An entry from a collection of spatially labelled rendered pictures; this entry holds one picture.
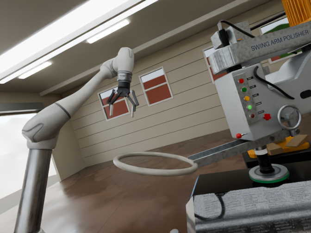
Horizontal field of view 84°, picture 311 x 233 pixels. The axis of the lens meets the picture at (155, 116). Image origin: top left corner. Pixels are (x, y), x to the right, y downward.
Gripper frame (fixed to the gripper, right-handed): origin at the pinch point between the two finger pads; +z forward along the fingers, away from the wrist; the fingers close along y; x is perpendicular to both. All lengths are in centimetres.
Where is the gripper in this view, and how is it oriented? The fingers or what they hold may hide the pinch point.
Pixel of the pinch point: (121, 114)
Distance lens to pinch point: 107.8
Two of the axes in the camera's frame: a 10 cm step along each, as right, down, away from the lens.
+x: 1.4, 0.5, 9.9
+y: 9.9, 0.6, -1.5
